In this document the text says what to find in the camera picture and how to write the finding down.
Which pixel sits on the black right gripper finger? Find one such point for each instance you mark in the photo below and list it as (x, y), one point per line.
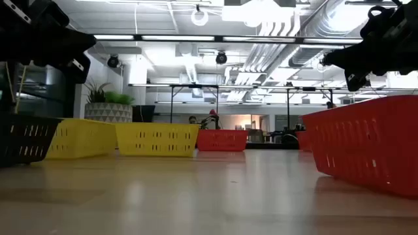
(357, 80)
(352, 57)

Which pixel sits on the red-headed background robot arm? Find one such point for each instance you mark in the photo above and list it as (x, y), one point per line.
(214, 114)

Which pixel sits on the bright green bushy plant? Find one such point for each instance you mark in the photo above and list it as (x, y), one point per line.
(119, 98)

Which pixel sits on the black slotted plastic basket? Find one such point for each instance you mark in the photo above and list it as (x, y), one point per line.
(23, 140)

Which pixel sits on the black box monitor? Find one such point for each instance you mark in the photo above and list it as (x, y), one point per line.
(143, 113)

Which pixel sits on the black metal rig frame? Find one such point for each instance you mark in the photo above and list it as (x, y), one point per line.
(288, 107)
(171, 104)

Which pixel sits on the long ceiling light bar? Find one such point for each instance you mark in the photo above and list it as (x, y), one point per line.
(178, 38)

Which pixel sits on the grey triangle-patterned planter pot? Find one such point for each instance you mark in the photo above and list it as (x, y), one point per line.
(107, 112)

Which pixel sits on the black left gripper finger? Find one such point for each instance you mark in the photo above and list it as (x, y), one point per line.
(80, 69)
(72, 45)

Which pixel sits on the yellow slotted plastic basket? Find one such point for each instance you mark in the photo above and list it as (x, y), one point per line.
(85, 137)
(156, 138)

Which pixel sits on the black hanging ceiling camera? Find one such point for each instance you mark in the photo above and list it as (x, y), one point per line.
(221, 57)
(113, 61)

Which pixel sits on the dark spiky plant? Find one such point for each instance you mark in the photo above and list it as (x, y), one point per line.
(95, 94)

